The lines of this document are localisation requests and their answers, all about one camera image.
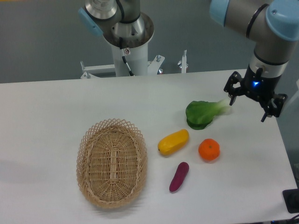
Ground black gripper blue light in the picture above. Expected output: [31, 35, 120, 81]
[224, 66, 288, 122]

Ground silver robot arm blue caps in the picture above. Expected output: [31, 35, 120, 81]
[78, 0, 299, 118]

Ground purple sweet potato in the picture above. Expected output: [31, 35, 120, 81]
[169, 162, 189, 192]

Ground green bok choy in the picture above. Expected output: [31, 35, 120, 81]
[185, 100, 230, 130]

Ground orange mandarin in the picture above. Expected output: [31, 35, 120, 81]
[198, 139, 221, 161]

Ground yellow mango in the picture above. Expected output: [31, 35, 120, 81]
[157, 129, 189, 156]

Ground black box at table edge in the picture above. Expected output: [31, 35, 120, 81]
[282, 189, 299, 214]

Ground oval wicker basket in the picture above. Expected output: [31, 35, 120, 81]
[76, 119, 147, 209]

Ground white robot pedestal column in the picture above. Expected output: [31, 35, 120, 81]
[103, 12, 155, 77]

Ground black white cable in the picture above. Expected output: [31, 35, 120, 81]
[119, 36, 135, 77]

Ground white pedestal base frame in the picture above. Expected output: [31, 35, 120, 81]
[80, 49, 188, 79]

